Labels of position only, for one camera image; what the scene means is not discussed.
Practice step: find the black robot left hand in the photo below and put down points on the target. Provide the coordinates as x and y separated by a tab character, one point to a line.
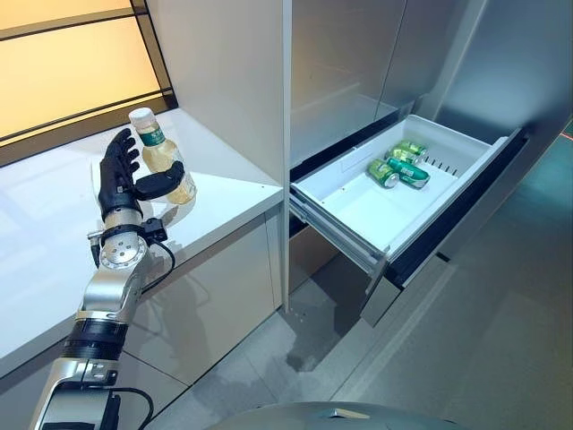
112	179

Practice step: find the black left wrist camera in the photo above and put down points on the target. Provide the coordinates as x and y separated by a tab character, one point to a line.
156	229

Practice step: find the white counter cabinet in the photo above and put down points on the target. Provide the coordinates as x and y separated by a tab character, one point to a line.
201	269

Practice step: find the yellow juice bottle white cap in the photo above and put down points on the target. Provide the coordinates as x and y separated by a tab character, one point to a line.
159	154

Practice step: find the metal drawer slide rail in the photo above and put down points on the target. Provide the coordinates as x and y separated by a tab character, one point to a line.
331	228

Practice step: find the light green drink can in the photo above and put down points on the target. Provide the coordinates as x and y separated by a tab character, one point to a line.
380	172
407	150

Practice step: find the dark green drink can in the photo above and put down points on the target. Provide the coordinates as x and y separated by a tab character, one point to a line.
409	172

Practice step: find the orange window dark frame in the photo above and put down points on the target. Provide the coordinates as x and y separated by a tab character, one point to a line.
67	62

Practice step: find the tall white side panel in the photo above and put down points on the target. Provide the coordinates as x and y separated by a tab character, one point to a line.
224	80

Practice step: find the white plastic drawer bin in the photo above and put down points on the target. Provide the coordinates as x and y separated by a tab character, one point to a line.
358	206

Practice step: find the grey robot torso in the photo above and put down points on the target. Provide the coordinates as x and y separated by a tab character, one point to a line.
336	416

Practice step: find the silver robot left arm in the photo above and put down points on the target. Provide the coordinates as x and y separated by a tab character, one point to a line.
103	291

